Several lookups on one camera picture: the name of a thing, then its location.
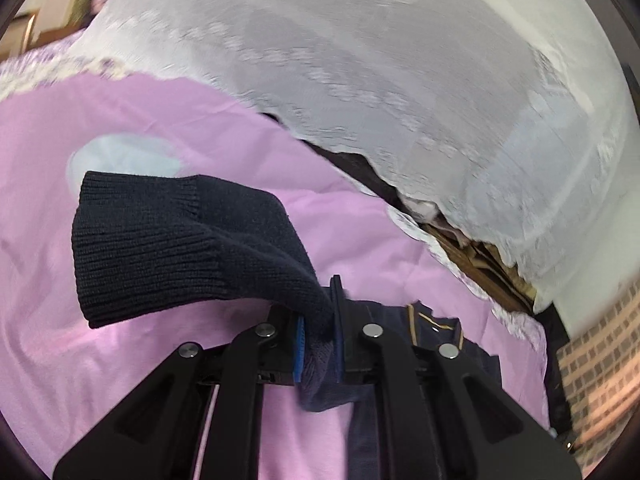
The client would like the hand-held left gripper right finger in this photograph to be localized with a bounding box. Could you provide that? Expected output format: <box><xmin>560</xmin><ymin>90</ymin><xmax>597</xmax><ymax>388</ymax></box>
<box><xmin>329</xmin><ymin>274</ymin><xmax>582</xmax><ymax>480</ymax></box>

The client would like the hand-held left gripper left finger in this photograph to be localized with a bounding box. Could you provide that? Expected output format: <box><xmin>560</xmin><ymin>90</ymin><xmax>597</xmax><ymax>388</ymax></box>
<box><xmin>52</xmin><ymin>304</ymin><xmax>307</xmax><ymax>480</ymax></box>

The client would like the navy knit sweater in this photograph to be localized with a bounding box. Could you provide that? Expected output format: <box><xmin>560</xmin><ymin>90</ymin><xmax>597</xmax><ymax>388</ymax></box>
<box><xmin>71</xmin><ymin>171</ymin><xmax>373</xmax><ymax>414</ymax></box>

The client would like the navy garment with gold trim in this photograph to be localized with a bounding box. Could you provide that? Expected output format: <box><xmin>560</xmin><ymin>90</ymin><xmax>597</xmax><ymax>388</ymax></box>
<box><xmin>344</xmin><ymin>300</ymin><xmax>502</xmax><ymax>480</ymax></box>

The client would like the woven bamboo mat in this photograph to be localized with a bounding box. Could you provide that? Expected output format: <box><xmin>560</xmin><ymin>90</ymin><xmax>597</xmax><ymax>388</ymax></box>
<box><xmin>419</xmin><ymin>220</ymin><xmax>537</xmax><ymax>313</ymax></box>

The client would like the pink blanket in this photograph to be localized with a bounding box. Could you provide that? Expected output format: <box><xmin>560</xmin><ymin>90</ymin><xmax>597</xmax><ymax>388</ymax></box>
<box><xmin>0</xmin><ymin>30</ymin><xmax>551</xmax><ymax>480</ymax></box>

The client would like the white lace cloth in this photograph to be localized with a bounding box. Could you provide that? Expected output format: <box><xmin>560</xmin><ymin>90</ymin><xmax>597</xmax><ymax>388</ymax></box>
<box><xmin>69</xmin><ymin>0</ymin><xmax>640</xmax><ymax>312</ymax></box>

